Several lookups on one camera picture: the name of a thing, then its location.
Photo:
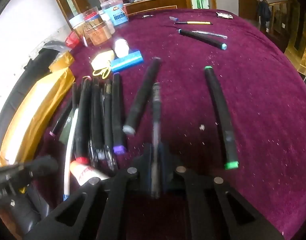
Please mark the pile of black marker pens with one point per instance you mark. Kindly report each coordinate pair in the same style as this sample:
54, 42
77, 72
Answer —
95, 110

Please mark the black chair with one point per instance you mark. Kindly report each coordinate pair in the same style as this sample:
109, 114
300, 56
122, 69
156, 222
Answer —
40, 55

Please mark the gold foil bag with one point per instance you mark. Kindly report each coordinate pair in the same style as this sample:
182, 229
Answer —
37, 100

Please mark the clear plastic bag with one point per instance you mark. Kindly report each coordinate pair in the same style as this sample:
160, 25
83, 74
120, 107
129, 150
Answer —
55, 45

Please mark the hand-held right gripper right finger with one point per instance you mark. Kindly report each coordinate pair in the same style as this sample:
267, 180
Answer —
168, 177

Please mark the black marker grey cap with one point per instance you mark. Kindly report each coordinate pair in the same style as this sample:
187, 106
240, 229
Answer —
143, 92

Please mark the red plastic bag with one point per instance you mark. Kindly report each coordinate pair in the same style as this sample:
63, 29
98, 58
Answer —
72, 40

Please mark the slim clear ballpoint pen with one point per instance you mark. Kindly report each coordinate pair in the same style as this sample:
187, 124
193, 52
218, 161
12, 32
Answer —
213, 34

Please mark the clear gel pen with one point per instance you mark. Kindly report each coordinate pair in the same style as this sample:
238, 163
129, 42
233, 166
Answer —
156, 130

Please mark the black marker green caps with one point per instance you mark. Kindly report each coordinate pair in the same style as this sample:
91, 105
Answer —
219, 115

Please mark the white and black pack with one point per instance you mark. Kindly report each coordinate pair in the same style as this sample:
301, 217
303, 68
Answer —
224, 15

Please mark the pale blue lidded jar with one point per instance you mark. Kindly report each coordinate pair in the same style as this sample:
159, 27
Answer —
77, 27

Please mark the yellow pen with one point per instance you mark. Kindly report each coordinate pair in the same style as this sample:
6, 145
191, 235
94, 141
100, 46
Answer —
195, 23

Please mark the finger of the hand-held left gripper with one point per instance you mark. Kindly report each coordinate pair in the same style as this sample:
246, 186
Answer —
40, 166

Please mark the blue label jar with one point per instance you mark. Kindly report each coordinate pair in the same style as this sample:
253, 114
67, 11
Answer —
116, 13

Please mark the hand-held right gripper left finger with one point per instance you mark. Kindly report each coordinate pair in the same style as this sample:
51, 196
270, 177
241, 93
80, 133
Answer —
146, 170

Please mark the small clear pen cap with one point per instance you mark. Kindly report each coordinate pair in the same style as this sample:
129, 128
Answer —
173, 18

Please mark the wooden stair railing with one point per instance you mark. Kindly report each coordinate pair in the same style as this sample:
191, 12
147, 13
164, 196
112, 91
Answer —
280, 15

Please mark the dark jacket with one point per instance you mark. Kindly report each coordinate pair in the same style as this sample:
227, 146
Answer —
264, 10

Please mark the white glue tube red cap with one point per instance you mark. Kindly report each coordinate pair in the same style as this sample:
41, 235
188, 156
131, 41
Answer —
87, 171

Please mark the blue cylinder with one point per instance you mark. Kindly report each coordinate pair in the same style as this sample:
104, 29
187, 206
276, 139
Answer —
127, 61

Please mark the white pen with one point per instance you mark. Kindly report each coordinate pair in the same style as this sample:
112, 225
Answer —
69, 155

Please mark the black marker pale blue cap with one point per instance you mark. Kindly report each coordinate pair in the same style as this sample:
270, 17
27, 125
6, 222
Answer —
203, 38

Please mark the gold and black column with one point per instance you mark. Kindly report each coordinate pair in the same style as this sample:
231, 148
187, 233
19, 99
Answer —
300, 42

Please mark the brown jar red lid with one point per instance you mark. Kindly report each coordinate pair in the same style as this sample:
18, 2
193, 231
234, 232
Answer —
99, 31

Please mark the purple velvet tablecloth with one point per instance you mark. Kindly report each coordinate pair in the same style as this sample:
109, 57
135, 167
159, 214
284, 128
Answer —
218, 92

